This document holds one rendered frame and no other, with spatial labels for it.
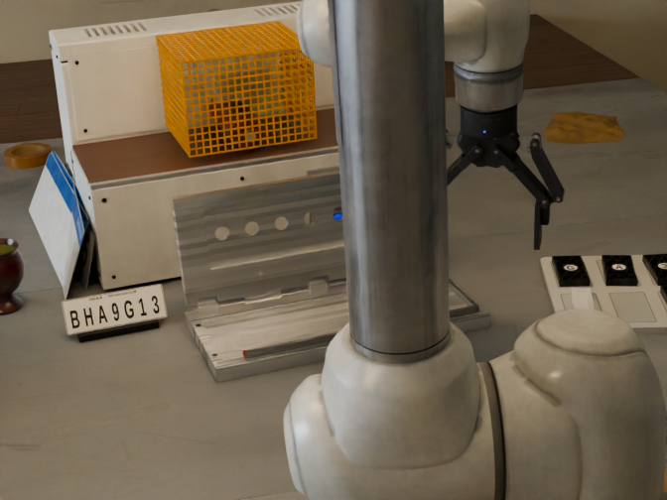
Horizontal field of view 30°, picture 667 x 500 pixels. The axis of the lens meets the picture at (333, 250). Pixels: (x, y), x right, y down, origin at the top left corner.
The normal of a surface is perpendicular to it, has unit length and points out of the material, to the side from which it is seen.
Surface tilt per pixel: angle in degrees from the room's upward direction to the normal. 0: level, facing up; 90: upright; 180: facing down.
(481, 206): 0
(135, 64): 90
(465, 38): 104
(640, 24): 90
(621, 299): 0
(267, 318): 0
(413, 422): 92
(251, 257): 79
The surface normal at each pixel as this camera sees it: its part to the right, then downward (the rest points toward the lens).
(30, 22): 0.21, 0.39
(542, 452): -0.05, 0.26
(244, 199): 0.31, 0.19
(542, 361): -0.58, -0.36
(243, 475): -0.04, -0.91
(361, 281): -0.70, 0.38
